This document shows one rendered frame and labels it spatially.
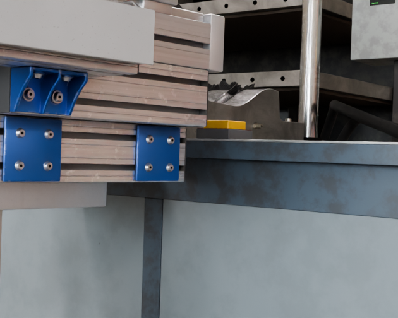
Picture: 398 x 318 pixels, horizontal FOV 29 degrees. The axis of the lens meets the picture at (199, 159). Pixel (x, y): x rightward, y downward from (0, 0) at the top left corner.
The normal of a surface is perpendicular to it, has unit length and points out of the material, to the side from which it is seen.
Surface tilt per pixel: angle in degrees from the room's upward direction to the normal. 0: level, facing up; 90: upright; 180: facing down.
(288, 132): 90
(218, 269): 90
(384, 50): 90
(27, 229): 90
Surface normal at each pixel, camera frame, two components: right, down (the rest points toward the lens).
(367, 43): -0.62, -0.01
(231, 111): 0.79, 0.04
